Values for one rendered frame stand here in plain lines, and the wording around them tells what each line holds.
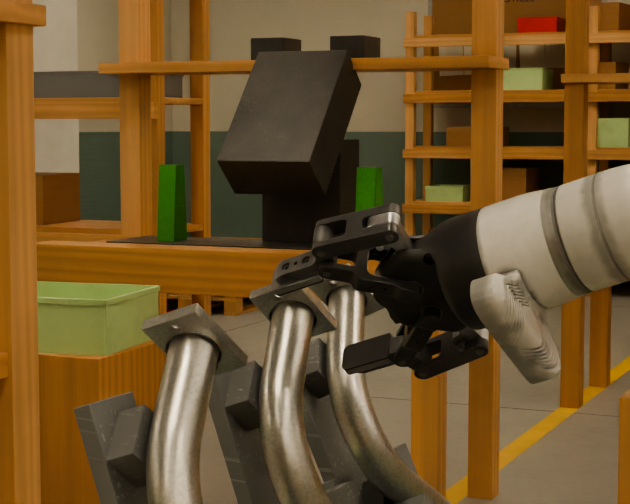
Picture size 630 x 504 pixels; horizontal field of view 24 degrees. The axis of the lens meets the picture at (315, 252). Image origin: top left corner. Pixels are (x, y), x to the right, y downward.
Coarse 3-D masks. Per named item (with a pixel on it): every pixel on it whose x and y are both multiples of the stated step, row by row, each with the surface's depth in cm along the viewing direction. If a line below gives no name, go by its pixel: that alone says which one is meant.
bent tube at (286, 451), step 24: (264, 288) 102; (264, 312) 103; (288, 312) 101; (312, 312) 103; (288, 336) 100; (312, 336) 105; (264, 360) 100; (288, 360) 98; (264, 384) 98; (288, 384) 97; (264, 408) 97; (288, 408) 96; (264, 432) 96; (288, 432) 96; (264, 456) 97; (288, 456) 95; (288, 480) 95; (312, 480) 96
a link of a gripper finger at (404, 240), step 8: (376, 216) 92; (384, 216) 92; (392, 216) 92; (368, 224) 92; (376, 224) 92; (400, 224) 93; (400, 232) 92; (400, 240) 93; (408, 240) 93; (376, 248) 92; (400, 248) 93; (408, 248) 93
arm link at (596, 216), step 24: (624, 168) 88; (576, 192) 89; (600, 192) 88; (624, 192) 87; (576, 216) 88; (600, 216) 87; (624, 216) 87; (576, 240) 88; (600, 240) 87; (624, 240) 87; (576, 264) 88; (600, 264) 88; (624, 264) 88; (600, 288) 90
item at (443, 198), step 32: (416, 32) 1157; (544, 32) 1111; (608, 32) 1091; (608, 64) 1099; (416, 96) 1151; (448, 96) 1140; (512, 96) 1120; (544, 96) 1110; (608, 96) 1091; (448, 128) 1156; (608, 128) 1099; (608, 160) 1143; (448, 192) 1155; (512, 192) 1137
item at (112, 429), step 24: (96, 408) 83; (120, 408) 85; (144, 408) 84; (96, 432) 82; (120, 432) 83; (144, 432) 83; (96, 456) 83; (120, 456) 82; (144, 456) 82; (96, 480) 83; (120, 480) 83; (144, 480) 83
